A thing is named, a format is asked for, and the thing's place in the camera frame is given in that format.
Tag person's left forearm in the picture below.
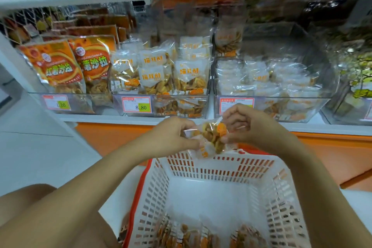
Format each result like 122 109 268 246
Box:
0 140 158 248

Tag person's right hand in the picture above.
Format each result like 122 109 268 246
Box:
221 103 297 158

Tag white yellow price tag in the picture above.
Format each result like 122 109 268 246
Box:
121 95 153 114
363 98 372 121
42 94 72 111
219 96 255 115

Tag clear plastic bin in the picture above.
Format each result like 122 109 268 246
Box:
320 30 372 126
212 21 339 124
20 9 126 115
110 24 214 119

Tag white red-rimmed shopping basket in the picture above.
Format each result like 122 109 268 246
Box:
122 149 315 248

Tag person's left hand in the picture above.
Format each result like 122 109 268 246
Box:
139 116 201 158

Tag person's right forearm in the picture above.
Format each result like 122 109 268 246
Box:
279 140 372 248

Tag pile of small brown snacks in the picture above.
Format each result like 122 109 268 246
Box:
154 216 268 248

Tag yellow hamster snack packets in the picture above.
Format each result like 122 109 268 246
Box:
343 47 372 100

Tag orange shelf base panel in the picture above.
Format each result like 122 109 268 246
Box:
76 122 372 192

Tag white wire mesh panel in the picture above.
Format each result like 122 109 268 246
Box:
0 7 59 45

